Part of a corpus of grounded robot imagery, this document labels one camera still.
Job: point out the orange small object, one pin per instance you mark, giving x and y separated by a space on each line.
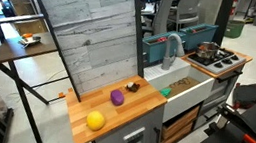
27 35

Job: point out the black red floor item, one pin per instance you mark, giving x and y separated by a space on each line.
247 95

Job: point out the green toy object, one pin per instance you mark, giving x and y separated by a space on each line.
165 92

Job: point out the brown table black legs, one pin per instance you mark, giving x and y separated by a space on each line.
13 48

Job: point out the brown white toy object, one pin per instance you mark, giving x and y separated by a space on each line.
132 87

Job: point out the purple toy object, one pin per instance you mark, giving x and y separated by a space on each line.
117 98

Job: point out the yellow ball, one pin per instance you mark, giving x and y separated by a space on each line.
95 121

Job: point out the grey toy stove top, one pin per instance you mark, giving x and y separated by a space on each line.
218 62

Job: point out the grey office chair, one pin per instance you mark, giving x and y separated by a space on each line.
163 12

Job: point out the orange floor bracket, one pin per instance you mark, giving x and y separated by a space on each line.
61 95

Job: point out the grey wood print backdrop panel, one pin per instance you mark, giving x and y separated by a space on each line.
90 29

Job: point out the wooden crate drawers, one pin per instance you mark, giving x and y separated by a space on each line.
178 129

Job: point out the white toy dispenser panel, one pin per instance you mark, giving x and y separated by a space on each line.
134 142

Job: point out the teal plastic bin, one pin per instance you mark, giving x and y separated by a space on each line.
156 52
198 37

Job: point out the grey mesh chair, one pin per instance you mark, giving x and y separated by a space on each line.
187 7

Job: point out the grey toy faucet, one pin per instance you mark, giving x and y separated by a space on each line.
167 58

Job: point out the green bin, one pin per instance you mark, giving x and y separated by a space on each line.
234 29

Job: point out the silver metal pot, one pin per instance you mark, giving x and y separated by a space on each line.
206 50

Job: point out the brown cardboard sink liner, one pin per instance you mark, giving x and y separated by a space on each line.
185 84

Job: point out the white toy sink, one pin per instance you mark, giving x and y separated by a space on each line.
184 101

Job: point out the black white gadget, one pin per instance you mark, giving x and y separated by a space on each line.
30 41

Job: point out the red fire extinguisher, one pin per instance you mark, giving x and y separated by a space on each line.
234 5

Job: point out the wooden kitchen countertop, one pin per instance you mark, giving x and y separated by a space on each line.
136 104

